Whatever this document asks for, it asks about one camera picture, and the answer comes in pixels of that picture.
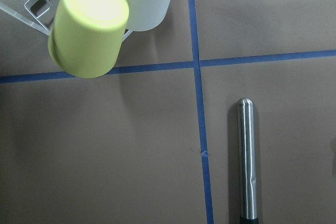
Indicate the yellow upturned cup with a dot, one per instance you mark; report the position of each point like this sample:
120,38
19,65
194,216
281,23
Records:
86,36

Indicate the steel muddler black tip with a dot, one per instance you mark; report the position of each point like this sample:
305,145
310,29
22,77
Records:
247,163

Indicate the white wire cup rack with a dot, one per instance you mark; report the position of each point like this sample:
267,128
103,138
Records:
26,22

